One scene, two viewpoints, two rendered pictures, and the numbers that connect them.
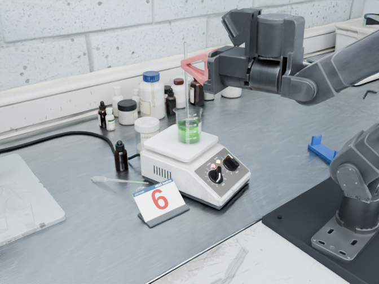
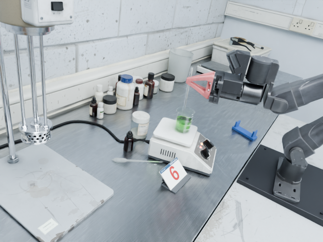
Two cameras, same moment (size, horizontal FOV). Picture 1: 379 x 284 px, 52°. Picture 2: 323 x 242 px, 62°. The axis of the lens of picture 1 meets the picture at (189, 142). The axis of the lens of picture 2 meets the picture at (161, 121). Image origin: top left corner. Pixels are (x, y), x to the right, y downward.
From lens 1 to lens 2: 0.37 m
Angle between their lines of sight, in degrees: 21
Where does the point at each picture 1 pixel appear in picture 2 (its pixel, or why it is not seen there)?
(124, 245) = (167, 209)
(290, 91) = (272, 105)
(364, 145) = (308, 137)
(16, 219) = (79, 199)
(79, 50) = (70, 56)
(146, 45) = (112, 53)
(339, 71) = (303, 96)
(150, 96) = (127, 92)
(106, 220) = (143, 191)
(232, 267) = (238, 214)
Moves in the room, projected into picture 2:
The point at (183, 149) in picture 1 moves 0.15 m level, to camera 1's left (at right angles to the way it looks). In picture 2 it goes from (182, 137) to (133, 139)
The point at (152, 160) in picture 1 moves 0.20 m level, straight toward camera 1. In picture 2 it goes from (161, 145) to (195, 193)
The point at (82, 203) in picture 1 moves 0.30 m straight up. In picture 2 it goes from (118, 180) to (130, 76)
